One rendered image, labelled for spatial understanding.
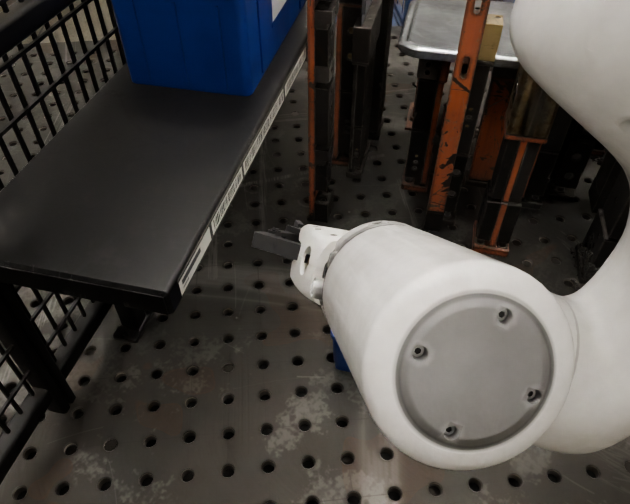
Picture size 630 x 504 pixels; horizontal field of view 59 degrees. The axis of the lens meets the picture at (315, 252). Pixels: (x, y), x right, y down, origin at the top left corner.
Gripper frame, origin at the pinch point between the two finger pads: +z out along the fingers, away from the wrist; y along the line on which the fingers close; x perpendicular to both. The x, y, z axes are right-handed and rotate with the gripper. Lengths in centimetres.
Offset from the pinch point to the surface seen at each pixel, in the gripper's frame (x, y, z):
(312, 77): 19.8, -4.1, 33.6
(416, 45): 28.2, 10.0, 34.4
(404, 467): -26.5, 16.4, 12.6
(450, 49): 28.5, 14.8, 32.9
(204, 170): 3.8, -14.5, 9.0
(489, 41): 29.0, 17.7, 25.9
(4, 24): 13.1, -35.6, 8.8
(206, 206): 0.6, -13.2, 4.4
